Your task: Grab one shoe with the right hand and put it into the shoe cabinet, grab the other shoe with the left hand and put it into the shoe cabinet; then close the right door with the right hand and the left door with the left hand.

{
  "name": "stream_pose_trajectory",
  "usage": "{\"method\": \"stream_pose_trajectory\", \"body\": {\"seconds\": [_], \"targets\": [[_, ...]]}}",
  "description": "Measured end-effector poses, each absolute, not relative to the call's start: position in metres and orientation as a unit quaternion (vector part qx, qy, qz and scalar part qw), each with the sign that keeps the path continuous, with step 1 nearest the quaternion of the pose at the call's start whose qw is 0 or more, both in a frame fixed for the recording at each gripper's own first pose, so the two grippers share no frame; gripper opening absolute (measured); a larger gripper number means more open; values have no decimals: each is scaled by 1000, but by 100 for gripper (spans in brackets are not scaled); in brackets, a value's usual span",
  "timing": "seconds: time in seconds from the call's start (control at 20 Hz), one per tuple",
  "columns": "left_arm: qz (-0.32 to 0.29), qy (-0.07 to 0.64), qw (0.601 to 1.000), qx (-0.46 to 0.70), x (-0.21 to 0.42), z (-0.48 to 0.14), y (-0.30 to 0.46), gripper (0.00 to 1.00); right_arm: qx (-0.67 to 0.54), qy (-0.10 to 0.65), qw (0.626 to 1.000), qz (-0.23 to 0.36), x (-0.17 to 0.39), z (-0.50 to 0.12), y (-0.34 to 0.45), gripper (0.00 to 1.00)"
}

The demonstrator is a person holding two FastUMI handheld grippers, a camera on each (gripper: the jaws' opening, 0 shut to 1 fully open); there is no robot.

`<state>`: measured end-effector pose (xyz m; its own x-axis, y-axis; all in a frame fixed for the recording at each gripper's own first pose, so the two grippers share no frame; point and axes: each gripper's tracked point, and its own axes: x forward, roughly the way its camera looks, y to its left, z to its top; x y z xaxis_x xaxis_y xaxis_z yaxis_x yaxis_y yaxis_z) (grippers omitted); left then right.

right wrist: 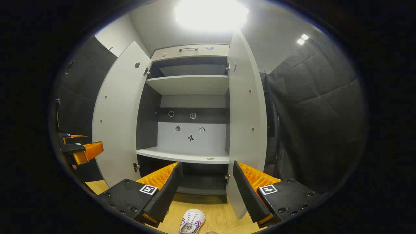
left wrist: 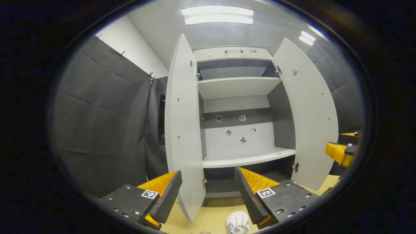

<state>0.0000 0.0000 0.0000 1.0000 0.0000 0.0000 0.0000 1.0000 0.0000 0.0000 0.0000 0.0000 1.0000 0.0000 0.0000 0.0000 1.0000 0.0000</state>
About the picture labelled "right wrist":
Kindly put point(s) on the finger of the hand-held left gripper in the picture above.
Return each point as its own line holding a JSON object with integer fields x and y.
{"x": 78, "y": 140}
{"x": 73, "y": 148}

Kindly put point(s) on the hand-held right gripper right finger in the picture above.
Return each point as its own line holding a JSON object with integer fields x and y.
{"x": 248, "y": 195}

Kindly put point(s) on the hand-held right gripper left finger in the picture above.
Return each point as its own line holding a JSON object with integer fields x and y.
{"x": 165, "y": 195}

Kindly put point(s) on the white shoe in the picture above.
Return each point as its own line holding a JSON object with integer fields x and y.
{"x": 191, "y": 221}

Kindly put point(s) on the grey shoe cabinet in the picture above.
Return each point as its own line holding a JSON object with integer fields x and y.
{"x": 191, "y": 85}

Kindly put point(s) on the grey cabinet drawer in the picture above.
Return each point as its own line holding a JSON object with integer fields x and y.
{"x": 175, "y": 53}

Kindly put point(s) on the black backdrop cloth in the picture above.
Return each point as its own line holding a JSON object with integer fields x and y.
{"x": 318, "y": 113}
{"x": 81, "y": 91}

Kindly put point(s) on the small ceiling light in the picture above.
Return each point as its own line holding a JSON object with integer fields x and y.
{"x": 302, "y": 39}

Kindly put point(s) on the large ceiling light panel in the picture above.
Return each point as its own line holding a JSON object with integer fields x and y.
{"x": 211, "y": 14}

